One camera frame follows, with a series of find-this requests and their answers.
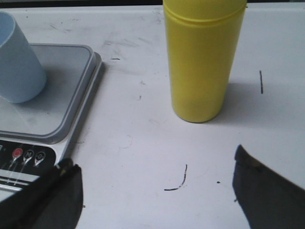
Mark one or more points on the light blue plastic cup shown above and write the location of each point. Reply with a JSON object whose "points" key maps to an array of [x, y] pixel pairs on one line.
{"points": [[22, 76]]}

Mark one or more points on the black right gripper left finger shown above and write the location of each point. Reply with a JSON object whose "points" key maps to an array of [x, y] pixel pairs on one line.
{"points": [[53, 201]]}

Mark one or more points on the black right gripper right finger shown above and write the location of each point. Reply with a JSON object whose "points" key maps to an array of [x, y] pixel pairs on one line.
{"points": [[268, 200]]}

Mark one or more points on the silver digital kitchen scale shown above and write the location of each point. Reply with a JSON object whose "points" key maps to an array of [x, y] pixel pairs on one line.
{"points": [[34, 135]]}

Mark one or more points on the yellow squeeze bottle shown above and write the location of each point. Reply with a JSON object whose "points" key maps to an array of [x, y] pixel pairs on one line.
{"points": [[202, 37]]}

